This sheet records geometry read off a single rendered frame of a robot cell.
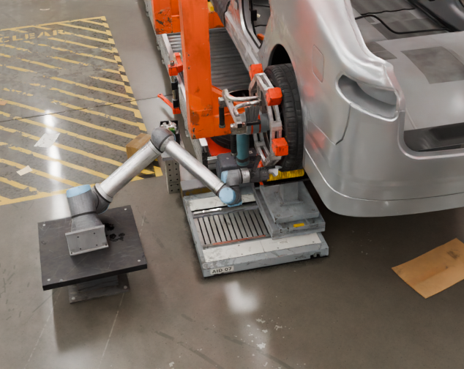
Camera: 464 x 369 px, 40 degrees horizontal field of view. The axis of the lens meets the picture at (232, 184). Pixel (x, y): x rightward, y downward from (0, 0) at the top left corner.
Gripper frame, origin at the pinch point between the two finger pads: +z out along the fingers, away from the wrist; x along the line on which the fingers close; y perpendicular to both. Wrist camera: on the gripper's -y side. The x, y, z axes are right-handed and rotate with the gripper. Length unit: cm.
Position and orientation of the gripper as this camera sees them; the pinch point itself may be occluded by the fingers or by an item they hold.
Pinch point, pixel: (279, 166)
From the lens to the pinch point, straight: 393.8
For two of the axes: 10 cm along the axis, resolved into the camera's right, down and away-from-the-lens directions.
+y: 1.8, 9.7, -1.5
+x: 1.4, -1.8, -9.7
